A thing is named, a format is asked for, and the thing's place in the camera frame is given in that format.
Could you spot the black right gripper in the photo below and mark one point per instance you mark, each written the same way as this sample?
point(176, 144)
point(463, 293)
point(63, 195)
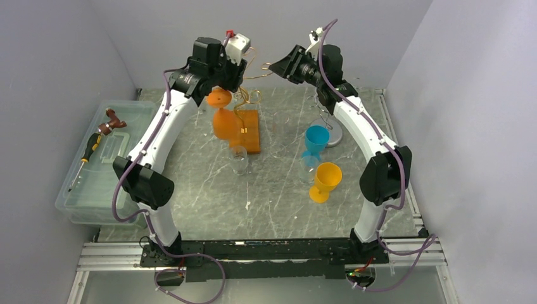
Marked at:
point(287, 66)

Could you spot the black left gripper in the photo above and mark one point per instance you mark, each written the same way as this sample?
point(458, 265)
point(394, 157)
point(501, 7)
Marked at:
point(238, 71)

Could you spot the orange plastic goblet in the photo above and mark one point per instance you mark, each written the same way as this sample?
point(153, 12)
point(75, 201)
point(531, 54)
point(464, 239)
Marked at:
point(224, 121)

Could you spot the gold wire glass rack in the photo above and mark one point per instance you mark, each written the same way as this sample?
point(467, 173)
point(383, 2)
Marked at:
point(248, 135)

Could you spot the yellow plastic goblet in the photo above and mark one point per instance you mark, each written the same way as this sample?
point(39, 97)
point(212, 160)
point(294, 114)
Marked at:
point(327, 177)

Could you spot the clear plastic storage box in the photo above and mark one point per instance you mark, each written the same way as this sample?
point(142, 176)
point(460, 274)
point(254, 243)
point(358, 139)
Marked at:
point(86, 193)

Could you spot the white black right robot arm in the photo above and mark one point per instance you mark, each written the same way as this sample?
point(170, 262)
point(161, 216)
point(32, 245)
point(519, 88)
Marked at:
point(385, 179)

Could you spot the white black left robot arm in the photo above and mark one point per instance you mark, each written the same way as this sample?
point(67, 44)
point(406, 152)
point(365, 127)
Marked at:
point(142, 189)

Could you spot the clear pink tinted glass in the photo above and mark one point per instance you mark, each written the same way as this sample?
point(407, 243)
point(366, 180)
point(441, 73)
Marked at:
point(280, 124)

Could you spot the clear small glass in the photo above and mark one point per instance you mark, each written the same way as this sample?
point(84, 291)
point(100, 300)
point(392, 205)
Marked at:
point(238, 157)

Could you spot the clear tall glass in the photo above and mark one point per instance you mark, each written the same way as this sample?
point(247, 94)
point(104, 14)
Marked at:
point(308, 166)

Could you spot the blue plastic goblet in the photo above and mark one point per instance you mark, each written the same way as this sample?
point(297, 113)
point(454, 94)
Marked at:
point(316, 139)

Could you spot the brown bronze faucet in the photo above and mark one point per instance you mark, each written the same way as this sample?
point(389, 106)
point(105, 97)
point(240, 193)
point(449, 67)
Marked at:
point(114, 123)

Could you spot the black yellow screwdriver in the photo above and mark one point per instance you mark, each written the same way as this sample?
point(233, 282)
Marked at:
point(91, 145)

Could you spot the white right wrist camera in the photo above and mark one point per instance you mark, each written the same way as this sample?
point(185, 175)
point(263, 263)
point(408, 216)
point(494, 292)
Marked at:
point(315, 37)

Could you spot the chrome wire glass rack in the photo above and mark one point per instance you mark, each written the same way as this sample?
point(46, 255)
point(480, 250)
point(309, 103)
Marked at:
point(331, 126)

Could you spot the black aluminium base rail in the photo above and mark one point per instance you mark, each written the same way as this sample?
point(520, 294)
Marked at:
point(330, 258)

